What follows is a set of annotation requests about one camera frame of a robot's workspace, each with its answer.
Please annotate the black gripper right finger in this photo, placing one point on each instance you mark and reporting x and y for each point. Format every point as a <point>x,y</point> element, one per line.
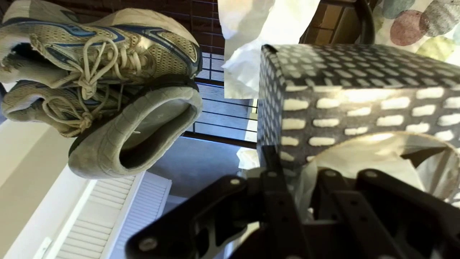
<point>379,215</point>

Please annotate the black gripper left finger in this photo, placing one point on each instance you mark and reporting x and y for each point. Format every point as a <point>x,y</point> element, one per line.
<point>205,224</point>

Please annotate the grey suede slipper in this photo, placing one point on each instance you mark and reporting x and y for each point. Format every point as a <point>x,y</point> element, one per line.
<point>139,135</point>

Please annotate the white louvered closet door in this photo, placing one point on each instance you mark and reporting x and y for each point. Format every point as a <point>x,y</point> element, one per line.
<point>93,218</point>

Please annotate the grey laced sneaker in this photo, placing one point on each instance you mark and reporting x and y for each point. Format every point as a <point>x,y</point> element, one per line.
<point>63,108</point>

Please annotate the colourful dotted rug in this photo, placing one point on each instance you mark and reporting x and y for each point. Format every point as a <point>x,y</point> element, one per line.
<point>429,27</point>

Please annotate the black metal wire rack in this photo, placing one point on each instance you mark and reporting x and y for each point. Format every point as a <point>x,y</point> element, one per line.
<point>224,119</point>

